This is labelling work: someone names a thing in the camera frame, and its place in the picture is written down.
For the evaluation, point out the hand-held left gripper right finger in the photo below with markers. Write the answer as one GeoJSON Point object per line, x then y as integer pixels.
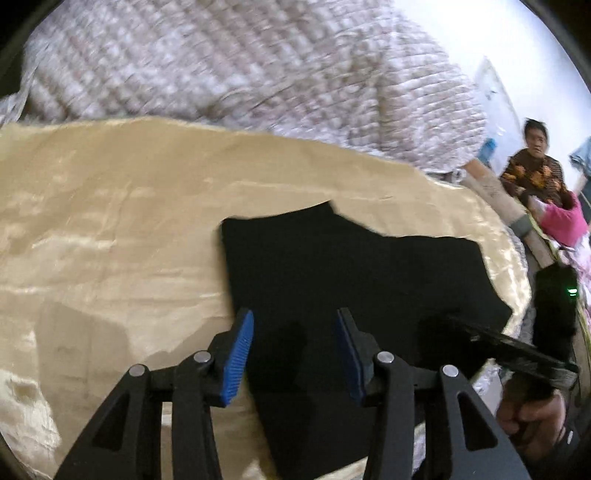
{"type": "Point", "coordinates": [351, 355]}

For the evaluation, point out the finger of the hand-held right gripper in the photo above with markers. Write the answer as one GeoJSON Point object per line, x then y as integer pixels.
{"type": "Point", "coordinates": [512, 344]}

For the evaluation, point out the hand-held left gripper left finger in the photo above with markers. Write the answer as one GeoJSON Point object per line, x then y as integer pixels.
{"type": "Point", "coordinates": [238, 355]}

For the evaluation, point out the black pants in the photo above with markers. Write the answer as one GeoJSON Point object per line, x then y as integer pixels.
{"type": "Point", "coordinates": [300, 258]}

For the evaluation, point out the person's right hand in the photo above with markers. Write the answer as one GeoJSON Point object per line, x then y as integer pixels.
{"type": "Point", "coordinates": [540, 413]}

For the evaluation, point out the pink cloth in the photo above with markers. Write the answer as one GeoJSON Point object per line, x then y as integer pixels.
{"type": "Point", "coordinates": [563, 219]}

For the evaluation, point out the cardboard tube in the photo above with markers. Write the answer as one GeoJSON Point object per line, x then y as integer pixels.
{"type": "Point", "coordinates": [494, 191]}

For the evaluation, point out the light blue cloth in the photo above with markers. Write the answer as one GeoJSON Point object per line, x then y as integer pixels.
{"type": "Point", "coordinates": [581, 157]}

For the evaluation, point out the small blue item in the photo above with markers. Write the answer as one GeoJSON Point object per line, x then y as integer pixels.
{"type": "Point", "coordinates": [489, 150]}

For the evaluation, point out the beige velvet blanket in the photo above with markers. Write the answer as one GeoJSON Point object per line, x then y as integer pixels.
{"type": "Point", "coordinates": [115, 221]}

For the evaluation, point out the quilted floral bedspread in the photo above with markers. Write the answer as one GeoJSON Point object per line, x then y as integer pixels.
{"type": "Point", "coordinates": [207, 60]}

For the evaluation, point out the white wall paper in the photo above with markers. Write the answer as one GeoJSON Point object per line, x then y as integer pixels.
{"type": "Point", "coordinates": [496, 101]}

